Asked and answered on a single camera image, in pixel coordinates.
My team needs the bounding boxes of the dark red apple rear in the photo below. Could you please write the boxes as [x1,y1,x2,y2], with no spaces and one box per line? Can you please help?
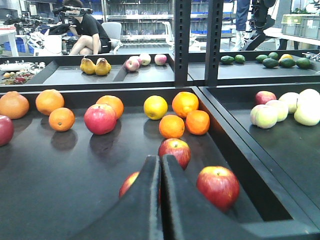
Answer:
[158,138,191,170]

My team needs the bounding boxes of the white pear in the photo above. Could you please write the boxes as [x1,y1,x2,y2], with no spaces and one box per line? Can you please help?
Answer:
[293,101,320,126]
[298,88,320,103]
[278,92,299,114]

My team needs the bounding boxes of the yellow brown pears cluster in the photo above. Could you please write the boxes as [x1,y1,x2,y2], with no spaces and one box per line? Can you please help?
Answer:
[79,57,112,76]

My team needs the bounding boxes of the pink green peach right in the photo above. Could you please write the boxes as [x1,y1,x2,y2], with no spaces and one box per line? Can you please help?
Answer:
[266,99,289,122]

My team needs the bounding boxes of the dark red apple left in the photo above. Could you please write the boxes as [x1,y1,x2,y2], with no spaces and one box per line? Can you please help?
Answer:
[118,171,140,198]

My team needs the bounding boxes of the orange behind centre apple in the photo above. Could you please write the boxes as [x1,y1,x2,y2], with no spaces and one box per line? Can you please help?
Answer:
[96,95,124,119]

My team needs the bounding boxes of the seated person in black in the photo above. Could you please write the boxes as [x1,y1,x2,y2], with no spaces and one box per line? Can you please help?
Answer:
[69,10,111,55]

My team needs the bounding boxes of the red apple on right stand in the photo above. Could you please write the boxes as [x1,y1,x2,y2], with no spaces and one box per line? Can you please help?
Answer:
[255,90,277,105]

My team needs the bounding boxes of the small orange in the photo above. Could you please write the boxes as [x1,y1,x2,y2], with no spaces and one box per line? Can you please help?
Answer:
[158,114,185,139]
[48,107,76,132]
[185,110,210,136]

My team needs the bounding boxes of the white pear rear centre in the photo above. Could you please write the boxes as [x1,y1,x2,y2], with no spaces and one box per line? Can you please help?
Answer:
[298,88,320,103]

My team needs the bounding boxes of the black upper display shelf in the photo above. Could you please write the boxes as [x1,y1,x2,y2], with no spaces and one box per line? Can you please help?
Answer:
[0,51,320,90]

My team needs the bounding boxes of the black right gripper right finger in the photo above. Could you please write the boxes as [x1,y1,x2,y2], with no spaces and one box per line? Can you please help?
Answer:
[161,155,253,240]

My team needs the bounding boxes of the small orange front left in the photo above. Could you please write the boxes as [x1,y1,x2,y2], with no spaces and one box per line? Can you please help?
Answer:
[158,114,185,139]

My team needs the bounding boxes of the yellow orange fruit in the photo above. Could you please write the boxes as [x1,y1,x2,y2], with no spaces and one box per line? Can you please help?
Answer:
[143,95,168,120]

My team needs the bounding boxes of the pink green peach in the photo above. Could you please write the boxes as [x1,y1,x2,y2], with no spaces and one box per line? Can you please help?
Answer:
[266,99,289,122]
[250,104,278,129]

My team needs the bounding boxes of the black shelf upright post right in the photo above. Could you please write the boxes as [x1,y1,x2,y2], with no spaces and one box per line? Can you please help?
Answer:
[204,0,224,87]

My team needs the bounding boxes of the dark red apple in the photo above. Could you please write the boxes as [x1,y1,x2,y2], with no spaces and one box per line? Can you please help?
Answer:
[118,171,140,198]
[158,138,191,170]
[196,166,240,212]

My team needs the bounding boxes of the white pear rear left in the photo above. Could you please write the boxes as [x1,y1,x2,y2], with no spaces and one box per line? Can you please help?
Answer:
[278,92,299,114]

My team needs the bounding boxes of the orange rear left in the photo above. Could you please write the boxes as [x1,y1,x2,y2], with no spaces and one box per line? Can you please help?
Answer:
[0,91,30,120]

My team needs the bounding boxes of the orange near right edge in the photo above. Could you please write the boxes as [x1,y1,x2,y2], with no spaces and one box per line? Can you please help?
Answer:
[171,91,199,119]

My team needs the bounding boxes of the pink red apple centre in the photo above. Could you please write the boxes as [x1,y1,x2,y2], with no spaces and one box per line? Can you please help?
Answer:
[84,104,117,135]

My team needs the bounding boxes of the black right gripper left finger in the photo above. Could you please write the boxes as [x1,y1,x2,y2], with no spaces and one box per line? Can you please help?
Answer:
[72,155,160,240]

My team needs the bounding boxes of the white pear front left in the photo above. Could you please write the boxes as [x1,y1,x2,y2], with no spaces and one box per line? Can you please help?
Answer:
[293,101,320,126]

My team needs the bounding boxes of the small orange front right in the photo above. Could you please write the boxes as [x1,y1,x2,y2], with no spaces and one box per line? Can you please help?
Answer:
[185,110,210,136]

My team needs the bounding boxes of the small orange middle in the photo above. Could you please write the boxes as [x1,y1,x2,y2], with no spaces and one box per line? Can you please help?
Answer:
[48,107,76,132]

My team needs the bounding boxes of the pink green peach left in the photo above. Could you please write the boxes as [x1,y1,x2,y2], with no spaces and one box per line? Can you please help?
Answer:
[250,104,278,129]

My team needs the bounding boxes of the dark red apple front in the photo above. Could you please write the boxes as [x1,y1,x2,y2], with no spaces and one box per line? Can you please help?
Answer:
[196,166,240,212]

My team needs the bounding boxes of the pink red apple far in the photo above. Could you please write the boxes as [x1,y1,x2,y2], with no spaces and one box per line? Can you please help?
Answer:
[0,115,14,147]

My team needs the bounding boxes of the pink red apple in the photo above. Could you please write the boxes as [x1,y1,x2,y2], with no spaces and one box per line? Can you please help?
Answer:
[0,115,14,147]
[84,104,117,135]

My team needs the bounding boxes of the orange rear middle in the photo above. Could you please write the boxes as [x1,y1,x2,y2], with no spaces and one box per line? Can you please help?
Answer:
[35,89,65,116]

